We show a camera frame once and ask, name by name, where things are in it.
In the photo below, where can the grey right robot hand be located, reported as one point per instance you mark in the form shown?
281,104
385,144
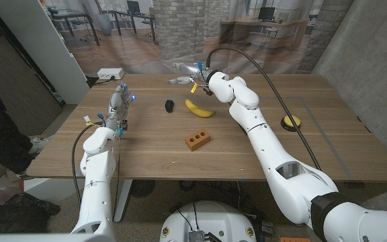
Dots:
195,75

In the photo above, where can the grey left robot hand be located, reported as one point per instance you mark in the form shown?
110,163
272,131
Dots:
116,107

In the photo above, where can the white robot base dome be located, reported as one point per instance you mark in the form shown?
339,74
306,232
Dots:
208,222

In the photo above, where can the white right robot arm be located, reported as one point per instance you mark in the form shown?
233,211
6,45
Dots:
270,148

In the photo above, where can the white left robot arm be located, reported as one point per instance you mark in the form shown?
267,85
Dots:
96,168

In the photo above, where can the yellow banana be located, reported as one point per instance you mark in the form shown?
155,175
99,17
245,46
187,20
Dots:
197,109

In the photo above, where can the orange brick block with holes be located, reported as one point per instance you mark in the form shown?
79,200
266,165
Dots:
197,139

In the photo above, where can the white power strip box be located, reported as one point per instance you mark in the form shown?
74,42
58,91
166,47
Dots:
110,73

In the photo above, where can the printed office backdrop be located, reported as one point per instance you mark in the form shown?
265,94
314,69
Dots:
180,33

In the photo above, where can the black round fan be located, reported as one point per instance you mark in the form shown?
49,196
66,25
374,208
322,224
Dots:
142,188

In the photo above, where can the white cabinet panel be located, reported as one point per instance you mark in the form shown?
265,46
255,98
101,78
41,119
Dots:
42,50

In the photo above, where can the white table leg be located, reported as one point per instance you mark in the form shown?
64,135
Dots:
124,201

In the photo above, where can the yellow button on black base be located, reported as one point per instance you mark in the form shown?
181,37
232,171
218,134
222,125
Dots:
289,120

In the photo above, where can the dark wooden door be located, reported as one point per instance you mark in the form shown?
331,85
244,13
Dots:
12,84

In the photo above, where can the black bag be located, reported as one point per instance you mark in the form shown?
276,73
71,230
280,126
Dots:
15,215

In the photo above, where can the white robot torso edge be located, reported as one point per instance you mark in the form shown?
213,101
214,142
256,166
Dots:
29,238

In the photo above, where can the orange flat object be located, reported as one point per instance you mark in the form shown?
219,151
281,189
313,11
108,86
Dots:
294,239

